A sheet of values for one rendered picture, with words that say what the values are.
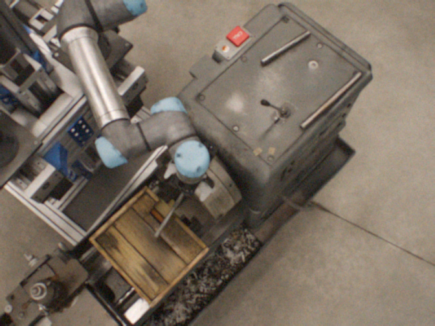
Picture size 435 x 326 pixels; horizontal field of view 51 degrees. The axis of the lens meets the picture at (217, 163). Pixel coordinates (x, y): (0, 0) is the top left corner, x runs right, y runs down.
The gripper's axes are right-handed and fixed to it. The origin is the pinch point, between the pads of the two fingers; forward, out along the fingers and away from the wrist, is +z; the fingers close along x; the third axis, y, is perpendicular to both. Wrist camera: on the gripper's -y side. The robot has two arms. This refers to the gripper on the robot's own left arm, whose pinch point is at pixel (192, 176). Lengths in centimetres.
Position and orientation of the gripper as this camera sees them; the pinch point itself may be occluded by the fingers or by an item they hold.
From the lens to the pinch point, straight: 134.7
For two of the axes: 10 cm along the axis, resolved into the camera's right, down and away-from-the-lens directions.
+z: -0.8, 2.0, 9.8
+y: -5.3, 8.2, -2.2
